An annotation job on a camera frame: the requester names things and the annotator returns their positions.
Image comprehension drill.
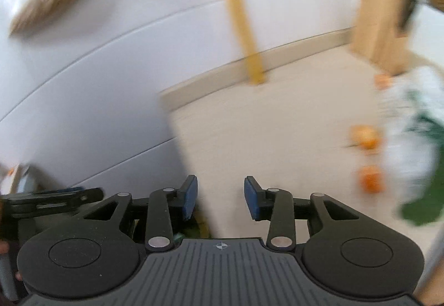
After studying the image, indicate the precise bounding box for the orange peel piece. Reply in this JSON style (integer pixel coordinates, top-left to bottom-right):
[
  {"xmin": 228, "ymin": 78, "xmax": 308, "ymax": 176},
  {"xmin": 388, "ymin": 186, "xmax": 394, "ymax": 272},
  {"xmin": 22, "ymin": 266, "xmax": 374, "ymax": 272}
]
[
  {"xmin": 357, "ymin": 165, "xmax": 384, "ymax": 194},
  {"xmin": 350, "ymin": 125, "xmax": 381, "ymax": 150},
  {"xmin": 374, "ymin": 74, "xmax": 393, "ymax": 90}
]

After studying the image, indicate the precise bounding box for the dark green leaf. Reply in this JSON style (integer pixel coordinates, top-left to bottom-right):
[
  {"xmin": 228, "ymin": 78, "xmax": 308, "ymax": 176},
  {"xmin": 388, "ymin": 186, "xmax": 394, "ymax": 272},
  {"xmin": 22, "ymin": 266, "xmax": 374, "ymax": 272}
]
[{"xmin": 400, "ymin": 180, "xmax": 443, "ymax": 226}]

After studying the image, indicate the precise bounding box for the green white milk carton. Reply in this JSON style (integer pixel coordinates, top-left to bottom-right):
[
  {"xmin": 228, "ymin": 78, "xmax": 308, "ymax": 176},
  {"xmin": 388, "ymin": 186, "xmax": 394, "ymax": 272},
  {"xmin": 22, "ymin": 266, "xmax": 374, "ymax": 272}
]
[{"xmin": 378, "ymin": 65, "xmax": 443, "ymax": 203}]

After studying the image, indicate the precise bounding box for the wooden knife block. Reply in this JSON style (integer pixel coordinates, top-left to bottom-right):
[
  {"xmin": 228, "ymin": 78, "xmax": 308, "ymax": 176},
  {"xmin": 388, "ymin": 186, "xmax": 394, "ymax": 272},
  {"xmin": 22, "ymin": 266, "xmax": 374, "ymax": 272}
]
[{"xmin": 351, "ymin": 0, "xmax": 417, "ymax": 76}]

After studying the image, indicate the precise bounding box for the yellow gas pipe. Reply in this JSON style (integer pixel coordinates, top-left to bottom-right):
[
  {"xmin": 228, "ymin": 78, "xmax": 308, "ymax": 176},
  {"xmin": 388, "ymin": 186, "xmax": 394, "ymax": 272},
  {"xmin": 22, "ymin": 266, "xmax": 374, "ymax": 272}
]
[{"xmin": 226, "ymin": 0, "xmax": 266, "ymax": 85}]

